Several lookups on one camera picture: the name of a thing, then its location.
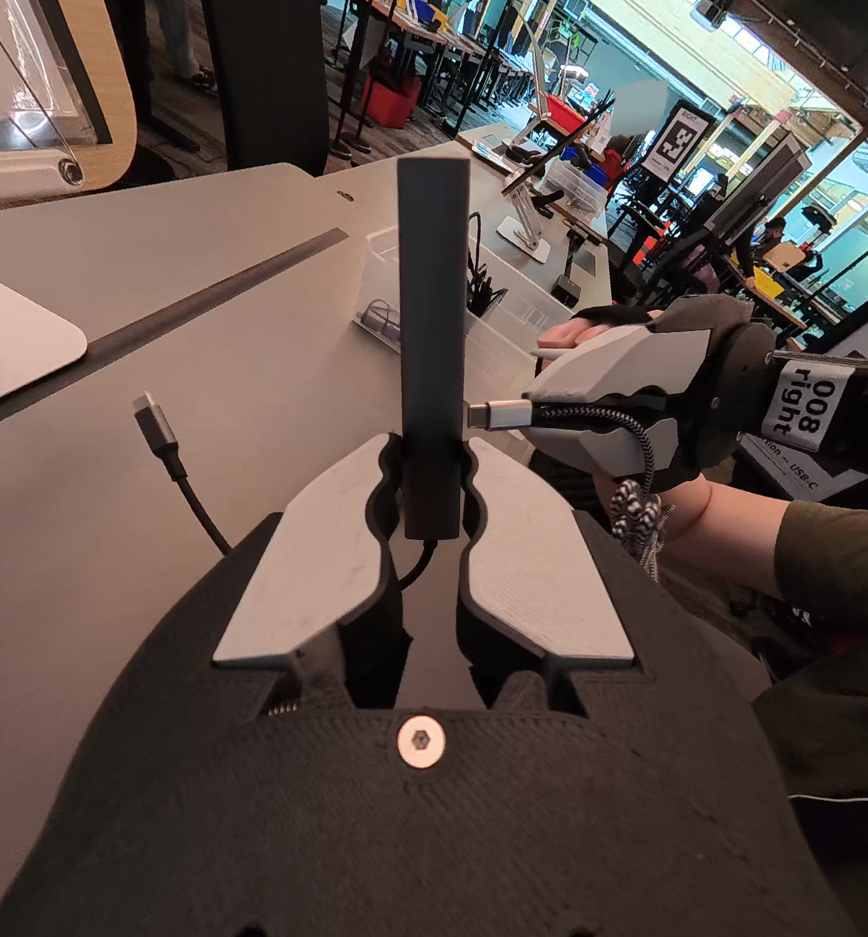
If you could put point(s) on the person's right hand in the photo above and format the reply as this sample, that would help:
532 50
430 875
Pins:
573 335

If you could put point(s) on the person's right forearm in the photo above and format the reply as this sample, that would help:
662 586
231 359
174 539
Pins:
726 527

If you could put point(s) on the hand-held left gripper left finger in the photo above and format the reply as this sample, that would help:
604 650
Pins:
309 556

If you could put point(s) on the wooden rounded table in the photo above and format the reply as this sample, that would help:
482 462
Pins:
115 95

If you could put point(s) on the black clamp stand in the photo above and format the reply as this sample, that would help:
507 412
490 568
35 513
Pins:
573 282

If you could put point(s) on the clear plastic bin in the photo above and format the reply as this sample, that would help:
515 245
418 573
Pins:
521 344

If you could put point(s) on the clear plastic container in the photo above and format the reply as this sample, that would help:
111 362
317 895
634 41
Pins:
576 187

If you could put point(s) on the fiducial tag sign board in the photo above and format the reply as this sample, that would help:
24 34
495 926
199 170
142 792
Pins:
679 143
807 479

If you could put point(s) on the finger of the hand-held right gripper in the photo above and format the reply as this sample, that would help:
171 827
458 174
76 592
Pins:
617 366
595 446

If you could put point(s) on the white rounded flat board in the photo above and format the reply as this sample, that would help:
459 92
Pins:
9 344

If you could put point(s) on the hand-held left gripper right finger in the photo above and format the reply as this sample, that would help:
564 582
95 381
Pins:
536 571

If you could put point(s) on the black desk column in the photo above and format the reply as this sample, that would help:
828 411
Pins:
265 80

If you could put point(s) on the white articulated stand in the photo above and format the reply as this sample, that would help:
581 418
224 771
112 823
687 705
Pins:
525 230

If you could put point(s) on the small red bin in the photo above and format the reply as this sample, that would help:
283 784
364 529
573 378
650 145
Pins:
390 102

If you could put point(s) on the clear acrylic panel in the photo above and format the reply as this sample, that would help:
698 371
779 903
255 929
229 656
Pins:
16 88

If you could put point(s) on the black tilted monitor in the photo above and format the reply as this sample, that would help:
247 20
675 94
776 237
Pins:
558 150

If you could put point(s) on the dark grey usb hub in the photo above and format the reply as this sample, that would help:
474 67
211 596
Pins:
434 329

